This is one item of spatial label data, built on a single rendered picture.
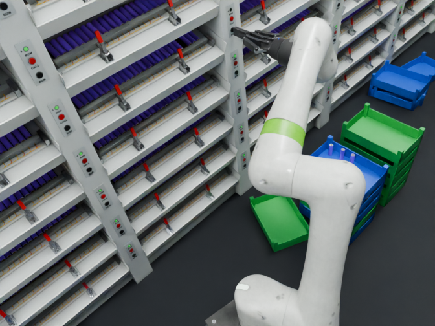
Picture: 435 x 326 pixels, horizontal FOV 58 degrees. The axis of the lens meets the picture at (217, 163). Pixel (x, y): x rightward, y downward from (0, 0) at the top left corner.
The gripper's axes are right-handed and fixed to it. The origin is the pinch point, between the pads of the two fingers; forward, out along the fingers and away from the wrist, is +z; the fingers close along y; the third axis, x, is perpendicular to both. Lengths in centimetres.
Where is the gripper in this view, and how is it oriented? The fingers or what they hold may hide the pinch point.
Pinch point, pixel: (241, 33)
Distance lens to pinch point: 151.2
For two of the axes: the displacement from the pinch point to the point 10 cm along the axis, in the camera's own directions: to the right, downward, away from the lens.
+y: 7.2, -5.6, 4.1
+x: -1.1, -6.8, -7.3
